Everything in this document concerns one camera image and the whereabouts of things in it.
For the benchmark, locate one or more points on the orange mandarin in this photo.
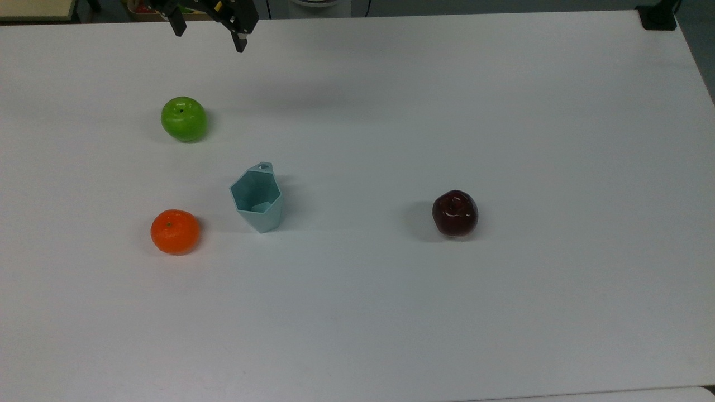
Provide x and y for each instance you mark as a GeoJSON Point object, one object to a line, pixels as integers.
{"type": "Point", "coordinates": [175, 231]}

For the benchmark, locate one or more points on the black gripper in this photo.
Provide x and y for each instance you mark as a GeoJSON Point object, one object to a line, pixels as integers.
{"type": "Point", "coordinates": [215, 10]}

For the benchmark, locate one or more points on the black camera stand pole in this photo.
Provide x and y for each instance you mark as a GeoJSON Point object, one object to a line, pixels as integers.
{"type": "Point", "coordinates": [658, 15]}

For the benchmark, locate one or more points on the light blue faceted mug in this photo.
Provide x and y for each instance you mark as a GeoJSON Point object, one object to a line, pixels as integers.
{"type": "Point", "coordinates": [256, 197]}

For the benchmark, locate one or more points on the wooden side table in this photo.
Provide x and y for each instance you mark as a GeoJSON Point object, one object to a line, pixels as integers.
{"type": "Point", "coordinates": [34, 9]}

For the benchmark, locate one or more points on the green apple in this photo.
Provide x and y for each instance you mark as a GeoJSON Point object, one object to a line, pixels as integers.
{"type": "Point", "coordinates": [184, 119]}

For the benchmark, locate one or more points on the dark red apple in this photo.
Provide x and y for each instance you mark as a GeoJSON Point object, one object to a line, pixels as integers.
{"type": "Point", "coordinates": [454, 213]}

